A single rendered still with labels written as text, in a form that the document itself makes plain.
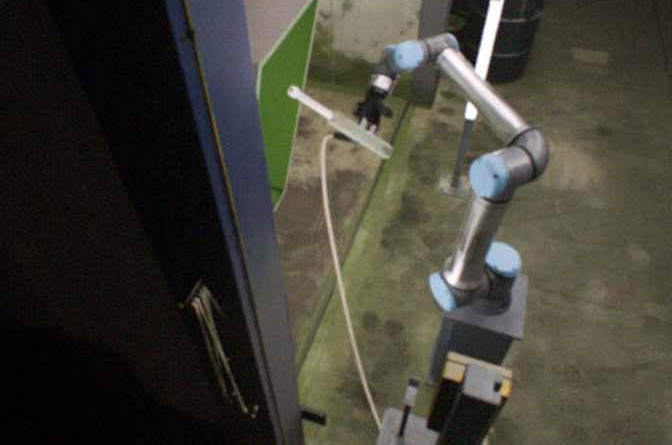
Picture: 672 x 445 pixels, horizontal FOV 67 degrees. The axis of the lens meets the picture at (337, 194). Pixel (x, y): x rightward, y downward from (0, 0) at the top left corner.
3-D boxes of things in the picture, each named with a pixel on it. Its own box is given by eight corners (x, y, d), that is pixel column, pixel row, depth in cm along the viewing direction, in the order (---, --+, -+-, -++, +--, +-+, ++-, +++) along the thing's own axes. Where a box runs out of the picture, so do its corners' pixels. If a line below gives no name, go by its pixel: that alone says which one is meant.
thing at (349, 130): (359, 143, 205) (398, 148, 187) (354, 154, 204) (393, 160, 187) (264, 83, 175) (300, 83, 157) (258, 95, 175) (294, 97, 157)
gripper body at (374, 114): (363, 124, 193) (376, 96, 194) (378, 126, 186) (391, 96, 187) (350, 115, 188) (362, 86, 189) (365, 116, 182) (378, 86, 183)
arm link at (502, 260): (520, 289, 199) (532, 263, 187) (484, 305, 195) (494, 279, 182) (496, 261, 209) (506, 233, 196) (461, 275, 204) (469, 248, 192)
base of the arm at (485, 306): (513, 283, 213) (519, 269, 206) (508, 321, 201) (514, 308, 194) (467, 271, 218) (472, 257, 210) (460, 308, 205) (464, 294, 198)
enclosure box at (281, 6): (169, 251, 239) (148, 25, 150) (226, 168, 279) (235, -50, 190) (238, 278, 237) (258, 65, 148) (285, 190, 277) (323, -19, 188)
